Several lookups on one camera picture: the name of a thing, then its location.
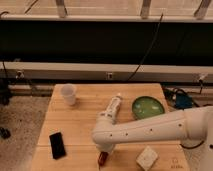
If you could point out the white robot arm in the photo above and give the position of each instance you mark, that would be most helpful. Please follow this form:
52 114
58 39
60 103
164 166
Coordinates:
192 123

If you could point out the white plastic bottle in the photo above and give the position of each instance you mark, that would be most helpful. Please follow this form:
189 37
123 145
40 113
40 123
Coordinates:
114 105

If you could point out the green bowl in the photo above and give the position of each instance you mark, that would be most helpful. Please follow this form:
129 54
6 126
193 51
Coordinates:
145 107

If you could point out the black smartphone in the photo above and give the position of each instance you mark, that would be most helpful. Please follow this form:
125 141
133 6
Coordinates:
57 145

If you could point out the blue power box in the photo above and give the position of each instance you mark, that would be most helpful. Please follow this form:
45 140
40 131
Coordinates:
183 101

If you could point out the white sponge block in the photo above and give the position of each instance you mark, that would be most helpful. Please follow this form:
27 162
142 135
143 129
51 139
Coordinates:
147 158

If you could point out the black object on floor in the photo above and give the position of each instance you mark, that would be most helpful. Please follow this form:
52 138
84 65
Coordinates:
4 133

